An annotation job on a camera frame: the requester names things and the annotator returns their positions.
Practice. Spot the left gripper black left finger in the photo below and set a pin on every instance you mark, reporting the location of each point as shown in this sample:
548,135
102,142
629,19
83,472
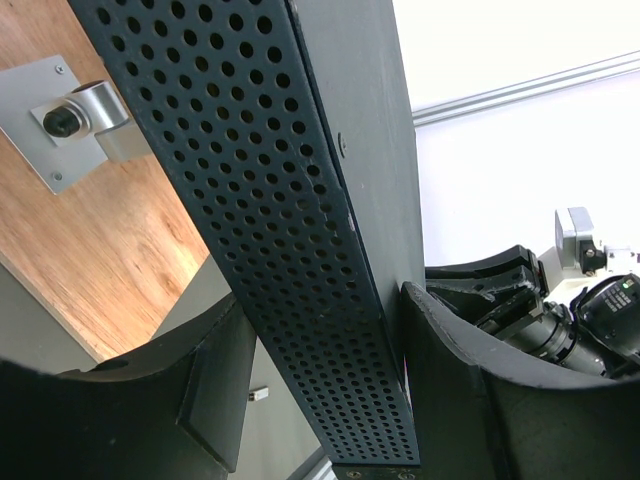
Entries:
173,408

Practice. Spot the dark blue network switch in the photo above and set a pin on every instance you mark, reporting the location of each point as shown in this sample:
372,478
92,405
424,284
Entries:
285,129

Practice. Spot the silver metal hinge bracket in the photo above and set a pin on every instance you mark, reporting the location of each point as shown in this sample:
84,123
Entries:
63,129

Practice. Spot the silver SFP module left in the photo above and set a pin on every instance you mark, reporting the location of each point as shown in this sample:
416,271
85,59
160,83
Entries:
258,394

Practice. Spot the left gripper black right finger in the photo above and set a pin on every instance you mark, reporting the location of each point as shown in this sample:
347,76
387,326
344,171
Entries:
485,410

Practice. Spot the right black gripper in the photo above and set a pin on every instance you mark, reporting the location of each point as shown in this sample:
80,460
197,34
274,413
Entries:
493,293

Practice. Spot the wooden board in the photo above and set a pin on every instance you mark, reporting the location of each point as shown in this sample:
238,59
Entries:
108,258

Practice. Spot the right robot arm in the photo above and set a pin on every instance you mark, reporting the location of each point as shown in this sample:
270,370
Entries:
597,333

